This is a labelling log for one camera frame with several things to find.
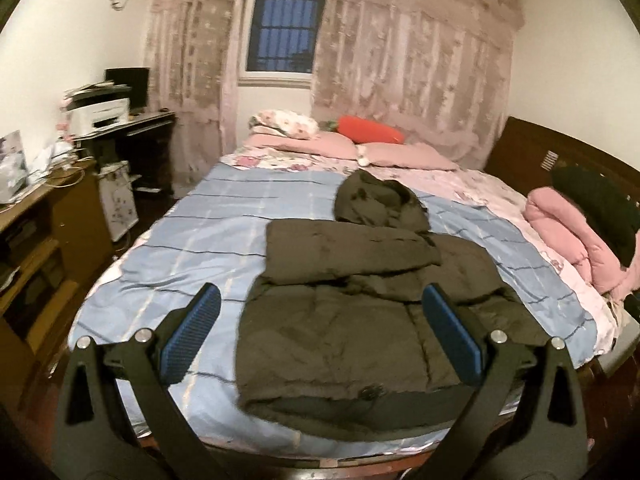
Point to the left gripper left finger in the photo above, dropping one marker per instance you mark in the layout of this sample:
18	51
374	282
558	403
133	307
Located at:
93	437

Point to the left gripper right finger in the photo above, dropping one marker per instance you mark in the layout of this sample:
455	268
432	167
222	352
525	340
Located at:
525	418

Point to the dark olive puffer jacket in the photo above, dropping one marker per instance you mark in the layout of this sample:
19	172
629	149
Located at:
333	341

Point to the brown wooden cabinet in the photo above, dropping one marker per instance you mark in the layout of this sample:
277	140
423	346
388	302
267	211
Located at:
54	241

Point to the folded pink quilt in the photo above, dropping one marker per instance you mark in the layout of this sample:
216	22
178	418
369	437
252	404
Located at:
564	228

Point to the blue plaid bed sheet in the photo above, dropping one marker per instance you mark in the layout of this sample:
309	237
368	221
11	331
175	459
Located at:
216	234

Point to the white floral board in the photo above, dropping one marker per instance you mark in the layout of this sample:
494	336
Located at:
117	199

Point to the dark wooden headboard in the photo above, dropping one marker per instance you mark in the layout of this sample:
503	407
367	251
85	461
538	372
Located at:
526	155

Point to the right pink pillow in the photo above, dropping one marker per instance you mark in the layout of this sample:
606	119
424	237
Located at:
418	156

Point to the pink pillow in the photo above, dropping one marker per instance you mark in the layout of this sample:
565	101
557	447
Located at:
418	156
327	144

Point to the black computer desk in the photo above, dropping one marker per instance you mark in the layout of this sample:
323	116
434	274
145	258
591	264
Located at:
144	143

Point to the white printer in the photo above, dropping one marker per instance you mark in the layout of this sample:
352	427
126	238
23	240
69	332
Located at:
87	119

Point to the orange carrot plush pillow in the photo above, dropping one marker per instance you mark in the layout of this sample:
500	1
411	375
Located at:
362	131

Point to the left pink pillow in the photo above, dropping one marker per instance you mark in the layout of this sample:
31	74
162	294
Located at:
327	144

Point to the black monitor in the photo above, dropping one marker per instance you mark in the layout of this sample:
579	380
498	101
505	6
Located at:
137	79

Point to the right lace curtain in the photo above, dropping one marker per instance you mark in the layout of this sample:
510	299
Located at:
439	71

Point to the lace curtain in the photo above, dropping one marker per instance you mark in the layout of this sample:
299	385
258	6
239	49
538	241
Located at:
192	48
439	71

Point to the left lace curtain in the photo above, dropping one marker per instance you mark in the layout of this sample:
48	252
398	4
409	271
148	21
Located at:
192	48

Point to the barred window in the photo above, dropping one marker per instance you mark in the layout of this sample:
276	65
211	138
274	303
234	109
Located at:
283	35

